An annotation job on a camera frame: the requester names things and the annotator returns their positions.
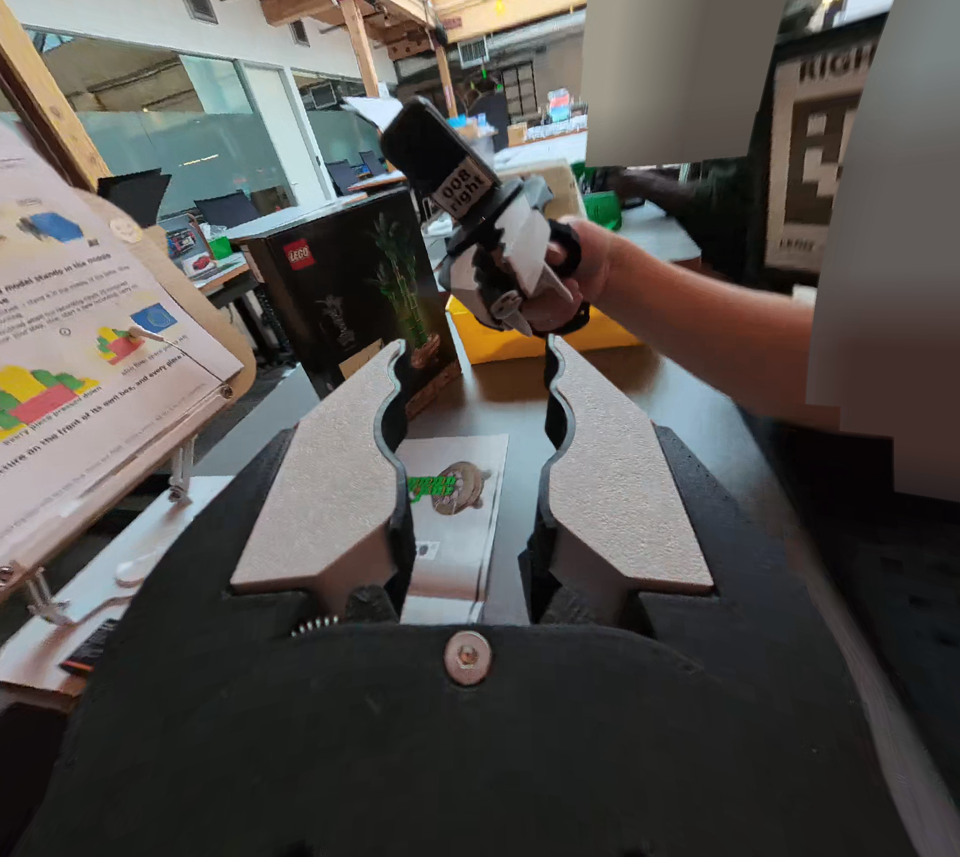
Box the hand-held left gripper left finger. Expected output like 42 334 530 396
229 339 418 624

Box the black framed marker sign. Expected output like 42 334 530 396
763 35 880 273

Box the person's right forearm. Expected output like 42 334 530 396
600 227 841 432

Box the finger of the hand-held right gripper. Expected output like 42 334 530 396
496 200 576 338
438 247 524 335

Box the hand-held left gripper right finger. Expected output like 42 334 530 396
517 334 715 626

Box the yellow plastic bin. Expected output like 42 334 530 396
446 294 646 365

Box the white printed panel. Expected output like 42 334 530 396
498 158 588 222

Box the open lego instruction booklet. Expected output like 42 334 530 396
395 433 511 624

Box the green plastic bin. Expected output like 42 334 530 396
581 191 624 233

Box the distant instruction sheet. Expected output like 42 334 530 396
341 95 406 132

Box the task instruction sheet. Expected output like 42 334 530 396
0 122 245 558

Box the black lego set box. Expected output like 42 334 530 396
238 185 464 423

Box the person's right hand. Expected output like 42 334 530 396
523 218 625 335

